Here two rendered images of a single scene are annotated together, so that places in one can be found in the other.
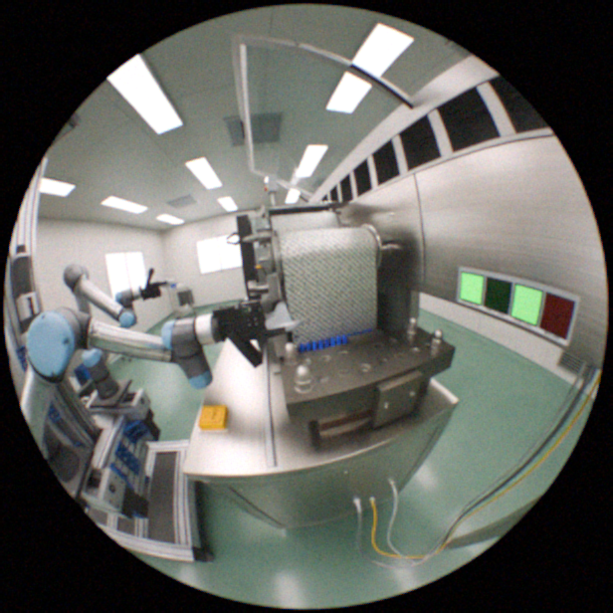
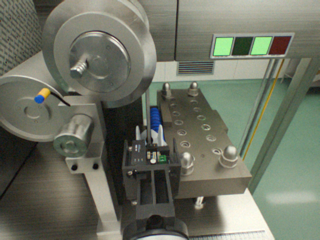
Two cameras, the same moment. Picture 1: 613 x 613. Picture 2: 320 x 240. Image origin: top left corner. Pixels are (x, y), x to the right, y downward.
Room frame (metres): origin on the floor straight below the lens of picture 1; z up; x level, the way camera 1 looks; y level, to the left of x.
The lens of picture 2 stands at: (0.39, 0.30, 1.33)
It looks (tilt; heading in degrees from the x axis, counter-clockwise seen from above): 36 degrees down; 275
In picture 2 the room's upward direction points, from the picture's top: straight up
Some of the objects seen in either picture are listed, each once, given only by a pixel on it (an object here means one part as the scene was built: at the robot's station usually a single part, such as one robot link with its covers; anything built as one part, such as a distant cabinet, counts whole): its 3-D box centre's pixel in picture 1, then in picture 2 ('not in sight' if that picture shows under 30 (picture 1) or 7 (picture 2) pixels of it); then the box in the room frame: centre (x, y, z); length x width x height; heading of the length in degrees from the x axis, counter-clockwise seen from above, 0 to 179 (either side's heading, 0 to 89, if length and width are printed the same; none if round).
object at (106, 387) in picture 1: (104, 383); not in sight; (0.40, 1.02, 0.87); 0.15 x 0.15 x 0.10
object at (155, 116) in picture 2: (339, 342); (156, 131); (0.43, -0.08, 1.03); 0.21 x 0.04 x 0.03; 100
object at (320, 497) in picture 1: (292, 353); not in sight; (1.43, 0.17, 0.43); 2.52 x 0.64 x 0.86; 10
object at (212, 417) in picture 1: (213, 417); not in sight; (0.29, 0.26, 0.91); 0.07 x 0.07 x 0.02; 10
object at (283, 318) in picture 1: (285, 318); (159, 138); (0.41, 0.05, 1.11); 0.09 x 0.03 x 0.06; 99
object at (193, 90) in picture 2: (437, 337); (193, 87); (0.32, -0.30, 1.05); 0.04 x 0.04 x 0.04
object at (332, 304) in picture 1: (335, 306); (147, 102); (0.45, -0.07, 1.11); 0.23 x 0.01 x 0.18; 100
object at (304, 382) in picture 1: (303, 377); (229, 154); (0.27, 0.02, 1.05); 0.04 x 0.04 x 0.04
